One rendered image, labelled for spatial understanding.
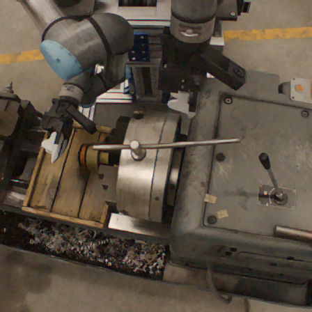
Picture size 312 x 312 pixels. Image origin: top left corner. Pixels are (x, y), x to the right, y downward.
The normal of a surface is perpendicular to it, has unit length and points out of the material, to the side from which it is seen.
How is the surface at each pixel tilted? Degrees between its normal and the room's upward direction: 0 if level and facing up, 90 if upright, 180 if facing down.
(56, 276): 0
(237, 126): 0
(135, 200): 57
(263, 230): 0
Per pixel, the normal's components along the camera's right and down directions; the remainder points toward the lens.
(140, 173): -0.12, 0.08
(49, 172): -0.04, -0.37
